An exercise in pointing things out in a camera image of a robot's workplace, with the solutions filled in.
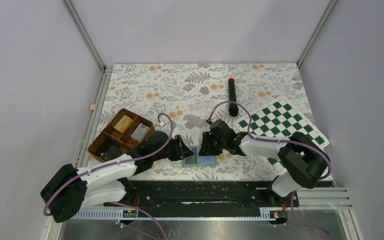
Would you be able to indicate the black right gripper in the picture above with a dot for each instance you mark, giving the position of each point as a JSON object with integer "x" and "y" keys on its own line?
{"x": 206, "y": 149}

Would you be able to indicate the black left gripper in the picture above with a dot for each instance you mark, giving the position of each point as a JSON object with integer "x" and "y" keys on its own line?
{"x": 181, "y": 150}

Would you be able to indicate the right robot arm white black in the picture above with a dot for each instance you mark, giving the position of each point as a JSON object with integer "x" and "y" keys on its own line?
{"x": 304, "y": 162}

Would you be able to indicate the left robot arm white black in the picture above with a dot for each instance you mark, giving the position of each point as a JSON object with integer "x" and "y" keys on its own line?
{"x": 72, "y": 189}

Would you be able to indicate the white card in basket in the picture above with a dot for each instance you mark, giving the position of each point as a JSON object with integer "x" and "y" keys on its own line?
{"x": 139, "y": 133}

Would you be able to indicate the black microphone orange tip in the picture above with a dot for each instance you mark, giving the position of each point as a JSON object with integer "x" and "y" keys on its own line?
{"x": 232, "y": 107}

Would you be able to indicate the floral patterned table mat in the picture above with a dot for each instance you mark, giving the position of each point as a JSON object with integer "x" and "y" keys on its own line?
{"x": 192, "y": 93}

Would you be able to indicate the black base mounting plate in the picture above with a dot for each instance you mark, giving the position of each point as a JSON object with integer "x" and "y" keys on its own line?
{"x": 172, "y": 195}

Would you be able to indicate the yellow block in basket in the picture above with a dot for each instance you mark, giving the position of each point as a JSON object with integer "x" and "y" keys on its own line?
{"x": 123, "y": 123}

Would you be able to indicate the green white chessboard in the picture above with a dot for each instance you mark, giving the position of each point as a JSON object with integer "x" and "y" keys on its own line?
{"x": 276, "y": 118}

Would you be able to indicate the brown wicker basket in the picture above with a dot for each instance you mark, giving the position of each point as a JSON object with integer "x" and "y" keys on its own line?
{"x": 111, "y": 136}

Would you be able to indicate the aluminium cable duct rail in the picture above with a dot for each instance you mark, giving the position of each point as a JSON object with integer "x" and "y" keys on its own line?
{"x": 129, "y": 214}

